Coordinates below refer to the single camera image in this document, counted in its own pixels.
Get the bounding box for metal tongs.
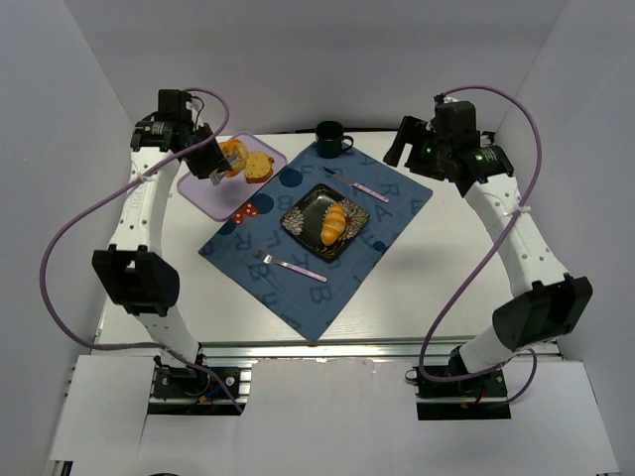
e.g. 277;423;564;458
209;154;246;185

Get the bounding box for orange striped croissant roll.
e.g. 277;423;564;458
320;202;346;246

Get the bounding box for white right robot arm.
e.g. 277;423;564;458
383;94;592;384

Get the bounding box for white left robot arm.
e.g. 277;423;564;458
92;88;232;377

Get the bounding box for sliced loaf bread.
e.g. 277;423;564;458
244;151;274;183

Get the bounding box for round bagel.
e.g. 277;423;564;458
219;139;249;178

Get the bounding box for lilac rectangular tray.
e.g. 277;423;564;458
177;132;288;221

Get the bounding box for red polka dot bow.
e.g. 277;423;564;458
232;202;259;225

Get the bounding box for dark green mug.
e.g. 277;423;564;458
315;120;354;159

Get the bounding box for black floral square plate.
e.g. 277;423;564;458
280;183;370;262

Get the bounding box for blue letter placemat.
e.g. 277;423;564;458
199;146;433;341

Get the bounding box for pink handled knife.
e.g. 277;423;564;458
322;167;389;203

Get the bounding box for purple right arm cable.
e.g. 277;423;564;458
419;84;543;404

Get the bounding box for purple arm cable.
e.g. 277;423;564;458
419;84;543;404
39;87;244;413

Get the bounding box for pink handled fork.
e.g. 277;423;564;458
252;250;327;283

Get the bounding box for aluminium rail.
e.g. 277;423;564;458
197;342;562;371

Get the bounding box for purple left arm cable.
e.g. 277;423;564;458
39;87;244;413

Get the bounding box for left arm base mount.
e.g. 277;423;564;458
147;354;251;417

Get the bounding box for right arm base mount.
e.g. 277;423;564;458
405;367;511;421

